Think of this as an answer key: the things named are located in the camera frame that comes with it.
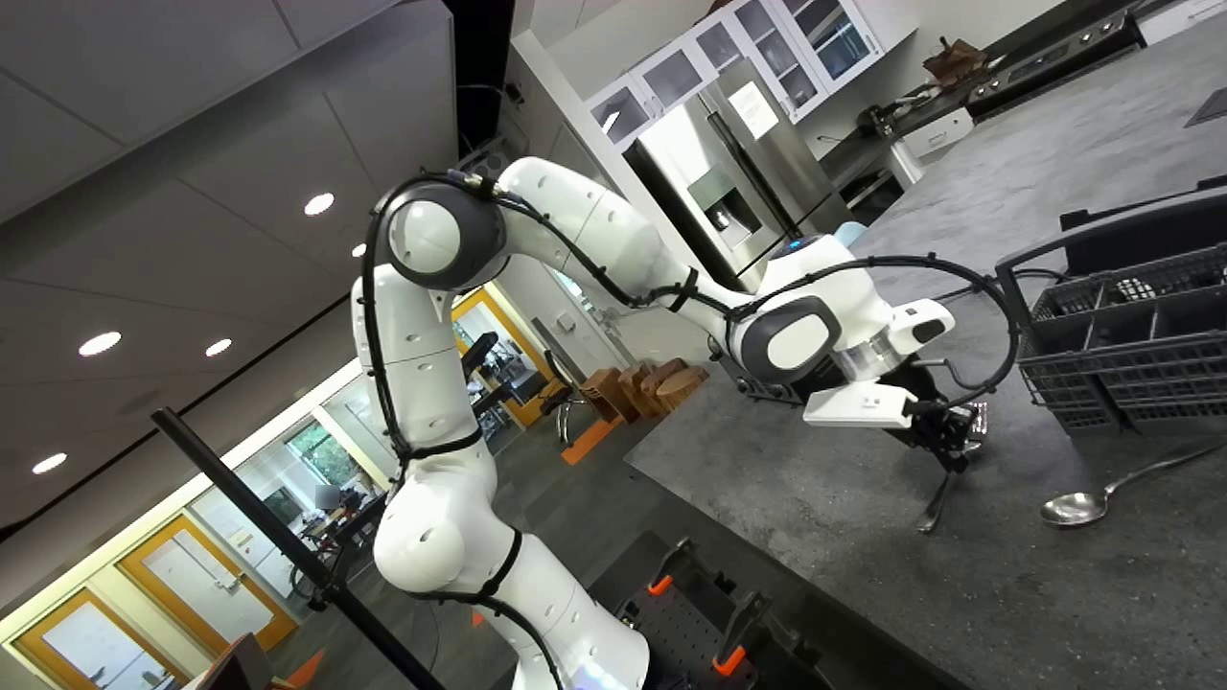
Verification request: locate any white glass-door wall cabinet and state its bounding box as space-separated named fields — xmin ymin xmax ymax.
xmin=586 ymin=0 xmax=920 ymax=144

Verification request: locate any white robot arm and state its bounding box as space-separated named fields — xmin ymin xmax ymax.
xmin=352 ymin=158 xmax=985 ymax=690

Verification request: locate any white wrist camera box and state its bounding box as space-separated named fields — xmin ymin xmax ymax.
xmin=802 ymin=385 xmax=911 ymax=428

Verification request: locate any orange-handled black clamp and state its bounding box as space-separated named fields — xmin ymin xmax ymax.
xmin=709 ymin=593 xmax=765 ymax=690
xmin=616 ymin=538 xmax=699 ymax=635

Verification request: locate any silver fork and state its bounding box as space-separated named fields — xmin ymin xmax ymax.
xmin=920 ymin=473 xmax=953 ymax=538

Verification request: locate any black camera stand pole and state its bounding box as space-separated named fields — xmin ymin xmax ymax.
xmin=153 ymin=411 xmax=443 ymax=690

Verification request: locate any black cutlery caddy basket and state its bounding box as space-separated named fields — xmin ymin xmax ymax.
xmin=997 ymin=183 xmax=1227 ymax=428

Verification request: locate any silver spoon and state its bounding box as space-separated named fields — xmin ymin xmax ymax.
xmin=1040 ymin=441 xmax=1218 ymax=530

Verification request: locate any stainless steel refrigerator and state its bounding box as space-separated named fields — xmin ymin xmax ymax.
xmin=634 ymin=78 xmax=847 ymax=289

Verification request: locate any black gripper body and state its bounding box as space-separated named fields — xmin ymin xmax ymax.
xmin=911 ymin=404 xmax=990 ymax=465

